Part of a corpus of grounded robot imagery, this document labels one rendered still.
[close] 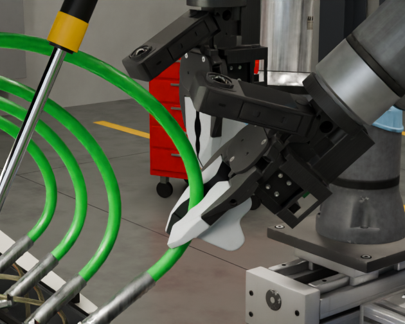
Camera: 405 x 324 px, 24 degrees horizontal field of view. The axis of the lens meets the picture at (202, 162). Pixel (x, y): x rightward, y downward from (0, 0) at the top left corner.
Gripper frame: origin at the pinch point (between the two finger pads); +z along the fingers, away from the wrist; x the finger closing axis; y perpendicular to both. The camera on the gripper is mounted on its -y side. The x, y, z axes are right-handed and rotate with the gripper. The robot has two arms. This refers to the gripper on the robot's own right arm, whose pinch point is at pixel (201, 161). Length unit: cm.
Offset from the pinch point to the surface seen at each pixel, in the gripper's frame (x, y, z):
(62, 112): -4.6, -19.7, -8.7
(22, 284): 3.4, -22.1, 12.6
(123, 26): 682, 326, 58
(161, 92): 367, 194, 62
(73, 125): -4.6, -18.5, -7.3
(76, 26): -45, -35, -22
